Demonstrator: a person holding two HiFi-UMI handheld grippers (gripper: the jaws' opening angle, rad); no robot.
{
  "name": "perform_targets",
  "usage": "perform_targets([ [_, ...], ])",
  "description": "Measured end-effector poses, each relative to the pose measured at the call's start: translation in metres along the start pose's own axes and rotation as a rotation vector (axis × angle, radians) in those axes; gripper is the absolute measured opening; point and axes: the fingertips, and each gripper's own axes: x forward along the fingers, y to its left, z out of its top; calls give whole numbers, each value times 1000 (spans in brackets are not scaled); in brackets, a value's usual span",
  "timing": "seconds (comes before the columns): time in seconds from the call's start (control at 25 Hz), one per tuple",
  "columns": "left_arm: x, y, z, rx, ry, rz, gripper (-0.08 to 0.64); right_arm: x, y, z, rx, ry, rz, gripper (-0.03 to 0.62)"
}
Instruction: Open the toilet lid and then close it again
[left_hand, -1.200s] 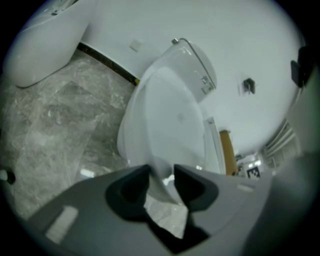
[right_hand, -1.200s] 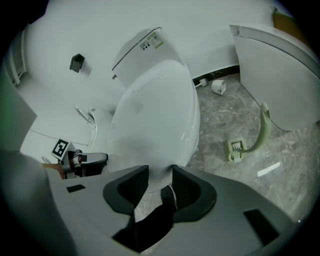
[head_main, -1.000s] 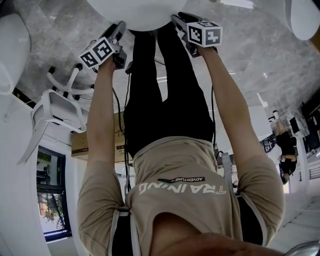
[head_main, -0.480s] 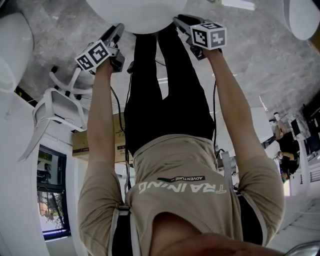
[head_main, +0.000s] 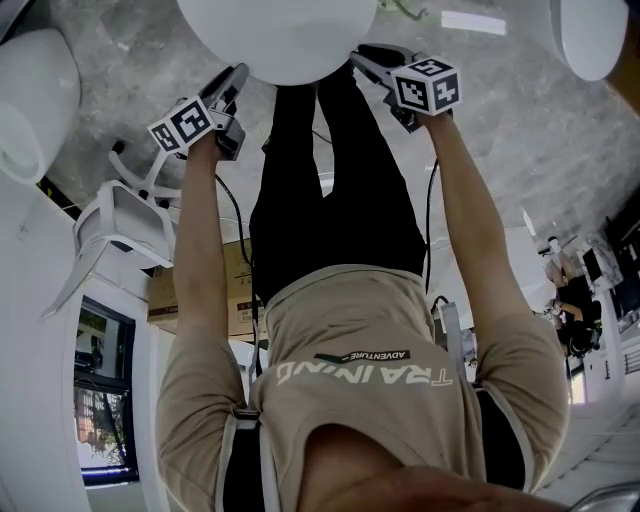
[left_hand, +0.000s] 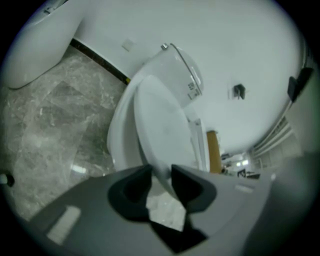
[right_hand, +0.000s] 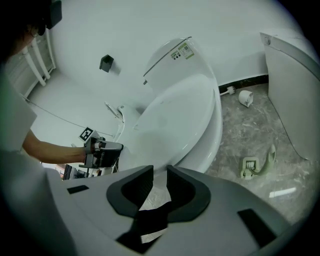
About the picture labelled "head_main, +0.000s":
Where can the person's left forearm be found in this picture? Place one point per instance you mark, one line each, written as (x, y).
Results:
(197, 225)

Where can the person's right forearm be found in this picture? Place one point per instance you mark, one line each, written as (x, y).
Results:
(465, 200)

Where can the black framed window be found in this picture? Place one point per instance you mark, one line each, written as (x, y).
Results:
(102, 350)

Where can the small white floor fitting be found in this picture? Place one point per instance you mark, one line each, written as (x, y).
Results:
(400, 7)

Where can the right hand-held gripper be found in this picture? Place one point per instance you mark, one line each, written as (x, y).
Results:
(427, 87)

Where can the person's head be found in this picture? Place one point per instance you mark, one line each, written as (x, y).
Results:
(400, 475)

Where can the person's beige shirt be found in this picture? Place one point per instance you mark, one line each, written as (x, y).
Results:
(360, 325)

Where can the white office chair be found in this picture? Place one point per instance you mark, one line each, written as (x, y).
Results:
(125, 220)

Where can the person's black trousers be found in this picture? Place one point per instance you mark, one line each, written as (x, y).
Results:
(340, 210)

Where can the rounded white toilet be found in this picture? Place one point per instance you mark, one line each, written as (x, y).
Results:
(35, 105)

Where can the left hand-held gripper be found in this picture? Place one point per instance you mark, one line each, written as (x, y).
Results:
(182, 125)

